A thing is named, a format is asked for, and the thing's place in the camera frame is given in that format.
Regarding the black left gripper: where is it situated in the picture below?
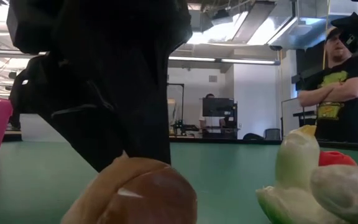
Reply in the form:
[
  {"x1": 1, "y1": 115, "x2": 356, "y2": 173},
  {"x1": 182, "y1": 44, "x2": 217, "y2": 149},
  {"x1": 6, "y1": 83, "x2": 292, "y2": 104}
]
[{"x1": 6, "y1": 0, "x2": 194, "y2": 172}]

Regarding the peach mushroom with red cap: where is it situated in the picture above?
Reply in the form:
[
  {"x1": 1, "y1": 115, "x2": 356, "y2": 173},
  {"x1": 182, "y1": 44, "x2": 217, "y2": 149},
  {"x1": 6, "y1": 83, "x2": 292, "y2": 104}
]
[{"x1": 60, "y1": 156, "x2": 198, "y2": 224}]

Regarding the black computer monitor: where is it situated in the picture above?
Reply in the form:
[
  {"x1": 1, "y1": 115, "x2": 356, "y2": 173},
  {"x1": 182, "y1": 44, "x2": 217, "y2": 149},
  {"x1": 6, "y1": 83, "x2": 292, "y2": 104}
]
[{"x1": 201, "y1": 97, "x2": 238, "y2": 118}]

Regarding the green table mat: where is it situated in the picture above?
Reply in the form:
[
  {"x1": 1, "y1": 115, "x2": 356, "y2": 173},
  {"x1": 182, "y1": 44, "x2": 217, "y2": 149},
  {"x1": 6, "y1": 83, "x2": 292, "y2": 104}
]
[{"x1": 0, "y1": 141, "x2": 358, "y2": 224}]

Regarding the black bag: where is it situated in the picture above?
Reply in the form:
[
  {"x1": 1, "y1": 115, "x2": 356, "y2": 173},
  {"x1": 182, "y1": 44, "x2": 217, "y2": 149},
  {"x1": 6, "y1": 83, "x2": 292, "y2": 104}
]
[{"x1": 242, "y1": 133, "x2": 265, "y2": 141}]

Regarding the long ceiling light strip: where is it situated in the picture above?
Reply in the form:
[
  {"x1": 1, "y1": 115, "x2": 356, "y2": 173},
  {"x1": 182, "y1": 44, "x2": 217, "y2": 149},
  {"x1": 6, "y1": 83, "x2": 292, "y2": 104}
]
[{"x1": 0, "y1": 49, "x2": 281, "y2": 66}]

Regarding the grey office chair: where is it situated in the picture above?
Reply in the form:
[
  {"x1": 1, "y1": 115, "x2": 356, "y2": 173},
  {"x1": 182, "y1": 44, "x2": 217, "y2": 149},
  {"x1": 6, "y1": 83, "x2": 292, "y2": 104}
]
[{"x1": 264, "y1": 128, "x2": 282, "y2": 141}]

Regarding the small red mushroom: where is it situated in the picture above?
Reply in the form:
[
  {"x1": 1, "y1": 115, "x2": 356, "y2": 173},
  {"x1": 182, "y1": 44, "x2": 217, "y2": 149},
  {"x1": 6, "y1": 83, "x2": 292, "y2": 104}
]
[{"x1": 318, "y1": 151, "x2": 358, "y2": 167}]

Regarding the black station frame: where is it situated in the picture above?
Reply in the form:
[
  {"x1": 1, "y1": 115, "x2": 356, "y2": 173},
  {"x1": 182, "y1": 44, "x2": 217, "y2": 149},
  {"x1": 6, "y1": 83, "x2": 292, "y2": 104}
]
[{"x1": 166, "y1": 82, "x2": 185, "y2": 136}]

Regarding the silver ventilation duct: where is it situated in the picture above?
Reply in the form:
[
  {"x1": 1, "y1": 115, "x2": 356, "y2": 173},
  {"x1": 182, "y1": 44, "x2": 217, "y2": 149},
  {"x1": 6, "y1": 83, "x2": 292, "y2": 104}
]
[{"x1": 267, "y1": 0, "x2": 358, "y2": 50}]

